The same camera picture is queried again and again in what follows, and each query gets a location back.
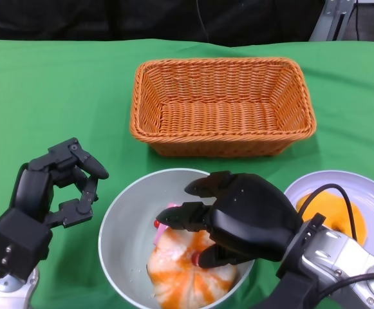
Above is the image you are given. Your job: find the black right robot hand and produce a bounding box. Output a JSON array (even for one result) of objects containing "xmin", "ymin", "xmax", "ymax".
[{"xmin": 154, "ymin": 171, "xmax": 303, "ymax": 268}]

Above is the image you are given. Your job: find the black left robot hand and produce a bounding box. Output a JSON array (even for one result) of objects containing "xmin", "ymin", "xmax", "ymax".
[{"xmin": 0, "ymin": 137, "xmax": 109, "ymax": 281}]

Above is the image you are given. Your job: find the small orange striped bread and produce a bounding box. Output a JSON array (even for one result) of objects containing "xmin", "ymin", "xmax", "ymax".
[{"xmin": 295, "ymin": 192, "xmax": 368, "ymax": 248}]

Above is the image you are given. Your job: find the large orange striped bread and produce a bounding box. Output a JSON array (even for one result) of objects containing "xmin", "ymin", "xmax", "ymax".
[{"xmin": 147, "ymin": 229, "xmax": 239, "ymax": 309}]

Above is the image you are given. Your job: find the grey-green round bowl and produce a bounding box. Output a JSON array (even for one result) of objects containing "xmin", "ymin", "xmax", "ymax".
[{"xmin": 98, "ymin": 168, "xmax": 256, "ymax": 309}]

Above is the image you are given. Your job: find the pink layered cake slice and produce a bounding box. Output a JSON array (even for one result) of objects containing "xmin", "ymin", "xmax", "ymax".
[{"xmin": 153, "ymin": 201, "xmax": 181, "ymax": 245}]

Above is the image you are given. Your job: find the white round plate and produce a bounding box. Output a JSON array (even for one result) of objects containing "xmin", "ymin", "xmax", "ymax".
[{"xmin": 283, "ymin": 169, "xmax": 374, "ymax": 255}]

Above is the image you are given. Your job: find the orange wicker basket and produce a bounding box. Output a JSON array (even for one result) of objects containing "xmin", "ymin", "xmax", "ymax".
[{"xmin": 129, "ymin": 57, "xmax": 317, "ymax": 158}]

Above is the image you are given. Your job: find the green tablecloth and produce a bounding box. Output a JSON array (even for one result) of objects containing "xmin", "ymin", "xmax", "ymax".
[{"xmin": 0, "ymin": 38, "xmax": 374, "ymax": 309}]

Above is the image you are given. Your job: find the black backdrop cloth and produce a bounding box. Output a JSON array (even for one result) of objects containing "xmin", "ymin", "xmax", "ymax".
[{"xmin": 0, "ymin": 0, "xmax": 374, "ymax": 49}]

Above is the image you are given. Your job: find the silver metal stand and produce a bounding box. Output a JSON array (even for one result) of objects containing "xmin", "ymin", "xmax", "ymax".
[{"xmin": 308, "ymin": 0, "xmax": 358, "ymax": 42}]

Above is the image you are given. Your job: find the black looped wrist cable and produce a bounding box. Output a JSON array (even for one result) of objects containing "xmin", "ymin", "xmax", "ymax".
[{"xmin": 299, "ymin": 183, "xmax": 358, "ymax": 241}]

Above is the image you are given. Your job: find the thin black cable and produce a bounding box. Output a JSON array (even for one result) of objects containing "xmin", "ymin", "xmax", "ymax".
[{"xmin": 354, "ymin": 8, "xmax": 363, "ymax": 42}]

